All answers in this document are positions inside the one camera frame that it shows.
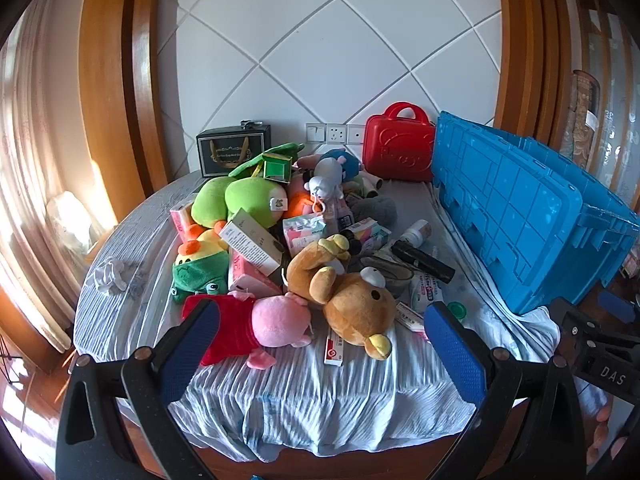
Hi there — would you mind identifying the grey bowl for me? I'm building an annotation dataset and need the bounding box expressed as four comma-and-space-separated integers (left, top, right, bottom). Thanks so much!
360, 255, 416, 298

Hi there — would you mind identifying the grey mouse plush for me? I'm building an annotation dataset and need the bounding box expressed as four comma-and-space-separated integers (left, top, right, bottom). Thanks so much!
305, 157, 346, 211

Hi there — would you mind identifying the white tube red print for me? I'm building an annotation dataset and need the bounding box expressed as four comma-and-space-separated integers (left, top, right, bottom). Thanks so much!
410, 272, 446, 318

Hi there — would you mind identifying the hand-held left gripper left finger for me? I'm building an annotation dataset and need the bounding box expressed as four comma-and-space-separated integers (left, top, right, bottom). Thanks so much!
55, 297, 223, 480

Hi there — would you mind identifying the orange peach plush toy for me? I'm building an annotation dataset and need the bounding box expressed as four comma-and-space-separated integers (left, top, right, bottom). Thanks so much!
285, 175, 313, 218

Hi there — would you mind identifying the pastel tissue pack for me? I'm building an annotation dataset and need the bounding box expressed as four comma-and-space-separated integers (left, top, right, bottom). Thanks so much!
282, 214, 328, 261

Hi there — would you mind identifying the pink tissue pack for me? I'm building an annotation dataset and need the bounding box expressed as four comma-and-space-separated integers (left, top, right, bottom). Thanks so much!
228, 250, 283, 301

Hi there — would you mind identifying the brown bear plush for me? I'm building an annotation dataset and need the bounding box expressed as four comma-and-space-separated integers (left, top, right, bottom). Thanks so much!
286, 234, 393, 360

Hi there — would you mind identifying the pink white barcode box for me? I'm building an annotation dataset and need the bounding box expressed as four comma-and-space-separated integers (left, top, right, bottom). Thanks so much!
320, 197, 356, 236

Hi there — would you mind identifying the flat white medicine box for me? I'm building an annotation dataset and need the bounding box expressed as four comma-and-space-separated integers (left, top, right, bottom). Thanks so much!
395, 301, 431, 333

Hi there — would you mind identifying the lime green plush toy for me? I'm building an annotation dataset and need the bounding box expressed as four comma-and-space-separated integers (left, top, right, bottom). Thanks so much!
191, 176, 291, 228

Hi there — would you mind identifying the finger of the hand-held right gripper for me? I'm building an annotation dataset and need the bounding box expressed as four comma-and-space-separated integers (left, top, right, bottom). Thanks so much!
597, 290, 640, 323

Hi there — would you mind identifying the white pump bottle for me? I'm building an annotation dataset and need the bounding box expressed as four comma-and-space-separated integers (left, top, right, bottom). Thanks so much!
400, 219, 432, 250

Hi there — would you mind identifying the round wooden desktop table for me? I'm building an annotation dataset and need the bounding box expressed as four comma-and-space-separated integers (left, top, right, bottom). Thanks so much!
165, 395, 531, 480

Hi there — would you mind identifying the green carton box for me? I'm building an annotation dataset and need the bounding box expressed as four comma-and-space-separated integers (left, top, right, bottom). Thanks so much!
260, 152, 293, 183

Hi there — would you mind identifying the wooden arch wall frame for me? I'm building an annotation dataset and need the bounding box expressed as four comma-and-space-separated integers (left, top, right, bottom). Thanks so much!
492, 0, 576, 151
77, 0, 171, 221

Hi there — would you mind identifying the black bottle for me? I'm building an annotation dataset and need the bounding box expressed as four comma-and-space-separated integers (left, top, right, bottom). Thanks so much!
390, 240, 456, 283

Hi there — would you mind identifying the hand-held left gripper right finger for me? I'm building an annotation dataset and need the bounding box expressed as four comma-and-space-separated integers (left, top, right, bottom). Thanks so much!
422, 301, 586, 480

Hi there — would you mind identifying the red white medicine box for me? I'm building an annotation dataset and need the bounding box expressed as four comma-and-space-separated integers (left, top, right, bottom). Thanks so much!
322, 327, 346, 367

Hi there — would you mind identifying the pink carton box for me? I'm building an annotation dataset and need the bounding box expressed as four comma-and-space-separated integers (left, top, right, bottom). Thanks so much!
170, 200, 201, 241

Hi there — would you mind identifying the pink pig plush red dress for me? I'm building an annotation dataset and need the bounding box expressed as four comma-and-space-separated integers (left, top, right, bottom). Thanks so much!
182, 294, 315, 371

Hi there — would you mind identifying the person's right hand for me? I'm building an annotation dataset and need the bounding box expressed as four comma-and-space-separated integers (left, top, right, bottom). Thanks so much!
586, 394, 618, 467

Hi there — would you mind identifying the blue shirt pig plush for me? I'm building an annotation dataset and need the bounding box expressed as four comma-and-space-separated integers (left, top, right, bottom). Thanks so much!
295, 149, 362, 181

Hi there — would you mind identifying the small pastel pack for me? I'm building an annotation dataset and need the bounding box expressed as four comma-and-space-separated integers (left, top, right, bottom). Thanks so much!
340, 217, 392, 251

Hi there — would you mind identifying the red toy suitcase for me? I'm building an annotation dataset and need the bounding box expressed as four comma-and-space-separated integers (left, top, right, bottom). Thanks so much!
362, 101, 436, 183

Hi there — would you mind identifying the dark green crocodile plush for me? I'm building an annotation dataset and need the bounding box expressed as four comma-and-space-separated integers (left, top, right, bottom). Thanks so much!
229, 142, 306, 178

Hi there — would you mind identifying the dark gift box with handle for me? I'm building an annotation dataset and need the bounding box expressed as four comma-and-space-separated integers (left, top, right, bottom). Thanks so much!
196, 120, 272, 178

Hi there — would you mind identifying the sheer beige curtain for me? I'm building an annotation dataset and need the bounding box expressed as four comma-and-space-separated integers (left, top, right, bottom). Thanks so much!
0, 0, 118, 356

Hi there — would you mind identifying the crumpled white tissue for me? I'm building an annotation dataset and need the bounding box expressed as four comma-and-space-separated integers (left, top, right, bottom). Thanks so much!
91, 257, 132, 295

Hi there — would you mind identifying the yellow chick plush frog hood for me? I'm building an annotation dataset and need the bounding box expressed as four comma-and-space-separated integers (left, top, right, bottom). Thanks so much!
171, 227, 233, 306

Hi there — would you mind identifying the blue plastic crate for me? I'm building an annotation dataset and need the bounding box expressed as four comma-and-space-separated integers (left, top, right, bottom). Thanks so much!
430, 111, 640, 317

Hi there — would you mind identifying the white bag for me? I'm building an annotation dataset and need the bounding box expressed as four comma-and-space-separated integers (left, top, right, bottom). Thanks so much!
45, 192, 106, 256

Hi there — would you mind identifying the white grey printed box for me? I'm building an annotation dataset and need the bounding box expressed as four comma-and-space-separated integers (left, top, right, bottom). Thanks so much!
218, 208, 284, 277

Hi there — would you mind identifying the grey fuzzy plush item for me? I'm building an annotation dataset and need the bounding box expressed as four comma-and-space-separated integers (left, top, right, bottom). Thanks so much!
346, 195, 398, 226

